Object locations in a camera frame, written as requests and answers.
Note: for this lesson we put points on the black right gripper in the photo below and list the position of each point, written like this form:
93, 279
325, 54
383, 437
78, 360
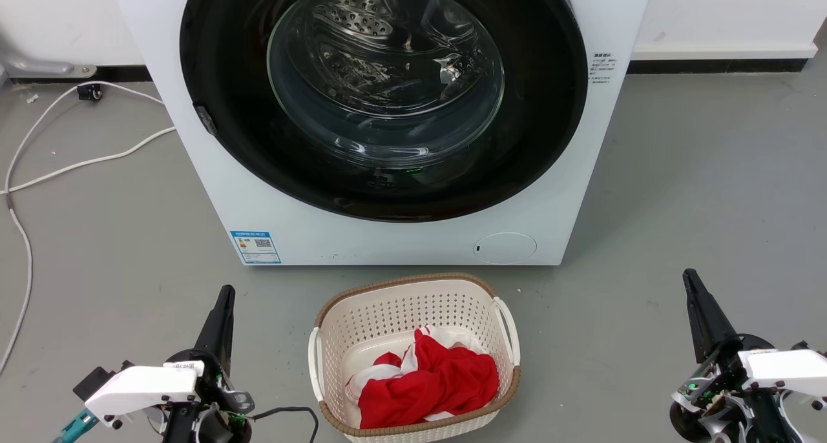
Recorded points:
723, 365

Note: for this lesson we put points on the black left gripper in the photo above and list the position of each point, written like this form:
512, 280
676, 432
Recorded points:
210, 381

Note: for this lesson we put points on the black round glass washer door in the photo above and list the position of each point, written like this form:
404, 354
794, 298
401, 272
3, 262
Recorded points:
219, 55

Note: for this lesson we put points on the white front-load washing machine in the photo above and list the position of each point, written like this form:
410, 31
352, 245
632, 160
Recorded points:
387, 243

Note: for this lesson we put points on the blue energy label sticker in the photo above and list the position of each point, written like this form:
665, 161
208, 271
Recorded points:
256, 247

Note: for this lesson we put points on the cream plastic laundry basket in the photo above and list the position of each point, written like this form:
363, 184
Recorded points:
387, 307

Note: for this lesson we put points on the round white filter cover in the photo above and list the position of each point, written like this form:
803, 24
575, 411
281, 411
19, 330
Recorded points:
505, 248

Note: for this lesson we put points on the red garment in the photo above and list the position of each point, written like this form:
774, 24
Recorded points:
439, 381

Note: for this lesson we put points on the white garment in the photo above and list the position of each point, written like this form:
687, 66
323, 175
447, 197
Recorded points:
462, 339

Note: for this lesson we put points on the small black plug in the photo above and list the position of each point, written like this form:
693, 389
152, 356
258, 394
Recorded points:
89, 92

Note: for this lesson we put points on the perforated steel washer drum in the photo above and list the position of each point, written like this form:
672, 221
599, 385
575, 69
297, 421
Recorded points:
362, 17

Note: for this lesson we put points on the white right wrist camera cover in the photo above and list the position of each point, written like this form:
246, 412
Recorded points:
788, 369

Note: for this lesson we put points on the white wrist camera cover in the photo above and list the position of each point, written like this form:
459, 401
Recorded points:
142, 388
788, 369

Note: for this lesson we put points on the white left wrist camera cover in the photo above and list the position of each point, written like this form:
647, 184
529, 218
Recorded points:
142, 388

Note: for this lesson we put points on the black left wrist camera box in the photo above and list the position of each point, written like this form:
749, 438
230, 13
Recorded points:
89, 383

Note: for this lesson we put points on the grey metal floor bracket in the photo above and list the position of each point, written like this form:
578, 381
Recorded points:
39, 67

